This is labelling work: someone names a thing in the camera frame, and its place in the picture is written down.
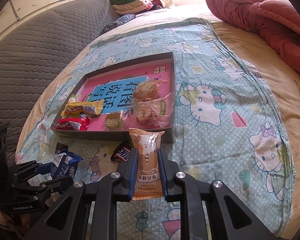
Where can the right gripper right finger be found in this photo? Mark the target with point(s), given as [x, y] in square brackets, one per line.
[168, 168]

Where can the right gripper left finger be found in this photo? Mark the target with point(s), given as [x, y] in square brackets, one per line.
[128, 171]

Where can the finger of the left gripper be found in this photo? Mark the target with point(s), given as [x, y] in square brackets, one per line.
[25, 171]
[45, 188]

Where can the brown Snickers bar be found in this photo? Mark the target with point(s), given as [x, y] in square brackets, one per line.
[121, 152]

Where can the orange snack packet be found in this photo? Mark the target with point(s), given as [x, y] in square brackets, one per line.
[148, 177]

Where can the blue snack packet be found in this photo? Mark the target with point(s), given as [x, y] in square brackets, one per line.
[64, 164]

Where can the small dark chocolate packet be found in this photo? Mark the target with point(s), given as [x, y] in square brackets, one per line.
[60, 146]

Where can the person's left hand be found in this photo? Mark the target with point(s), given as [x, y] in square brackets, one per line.
[7, 222]

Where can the small square cake packet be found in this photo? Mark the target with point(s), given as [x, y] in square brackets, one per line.
[115, 121]

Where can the Hello Kitty blue blanket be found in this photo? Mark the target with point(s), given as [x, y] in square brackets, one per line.
[215, 109]

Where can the red candy bar wrapper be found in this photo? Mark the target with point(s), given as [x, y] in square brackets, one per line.
[74, 123]

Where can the yellow candy bar wrapper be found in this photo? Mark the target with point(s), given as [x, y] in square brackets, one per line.
[87, 108]

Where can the shallow grey cardboard tray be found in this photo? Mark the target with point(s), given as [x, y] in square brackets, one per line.
[115, 135]

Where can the round pastry clear wrapper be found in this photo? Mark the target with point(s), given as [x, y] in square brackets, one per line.
[148, 90]

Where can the pink and blue book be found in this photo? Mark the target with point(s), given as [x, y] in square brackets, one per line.
[115, 85]

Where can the small yellow green packet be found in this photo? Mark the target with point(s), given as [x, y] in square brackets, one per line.
[73, 98]

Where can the grey quilted headboard cover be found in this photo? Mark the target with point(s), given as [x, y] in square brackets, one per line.
[33, 54]

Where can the beige bed sheet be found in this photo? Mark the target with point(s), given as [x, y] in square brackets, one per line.
[281, 79]

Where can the dark patterned cloth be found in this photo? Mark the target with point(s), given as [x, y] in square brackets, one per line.
[120, 21]

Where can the stack of folded clothes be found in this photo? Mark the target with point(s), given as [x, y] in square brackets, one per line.
[125, 7]

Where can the red quilted duvet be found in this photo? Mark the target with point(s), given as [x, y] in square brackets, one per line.
[276, 21]

